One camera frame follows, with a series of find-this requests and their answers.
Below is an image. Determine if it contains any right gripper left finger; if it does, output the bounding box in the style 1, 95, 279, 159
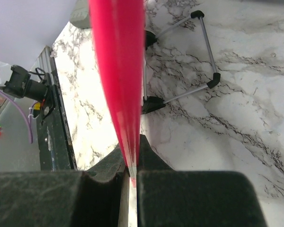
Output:
0, 146, 125, 227

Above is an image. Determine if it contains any grey sponge block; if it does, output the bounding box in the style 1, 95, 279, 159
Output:
70, 0, 91, 29

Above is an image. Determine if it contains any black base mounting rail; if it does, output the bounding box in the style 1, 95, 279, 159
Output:
36, 57, 77, 171

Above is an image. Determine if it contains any silver wire stand frame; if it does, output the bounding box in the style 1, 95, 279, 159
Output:
142, 10, 221, 105

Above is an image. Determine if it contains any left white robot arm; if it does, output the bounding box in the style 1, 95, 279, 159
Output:
0, 61, 48, 102

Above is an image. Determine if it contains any black whiteboard stand foot left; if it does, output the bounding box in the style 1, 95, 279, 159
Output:
145, 30, 158, 50

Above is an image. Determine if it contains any aluminium extrusion frame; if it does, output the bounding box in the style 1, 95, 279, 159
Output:
33, 46, 56, 73

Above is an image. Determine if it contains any pink framed whiteboard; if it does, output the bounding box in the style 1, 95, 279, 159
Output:
89, 0, 145, 186

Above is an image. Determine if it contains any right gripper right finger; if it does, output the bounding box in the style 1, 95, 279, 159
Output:
137, 135, 266, 227

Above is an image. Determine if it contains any black whiteboard stand foot right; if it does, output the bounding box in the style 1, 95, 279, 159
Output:
142, 96, 166, 114

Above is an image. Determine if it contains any black whiteboard stand foot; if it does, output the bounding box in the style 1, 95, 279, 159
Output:
142, 96, 166, 114
145, 30, 158, 50

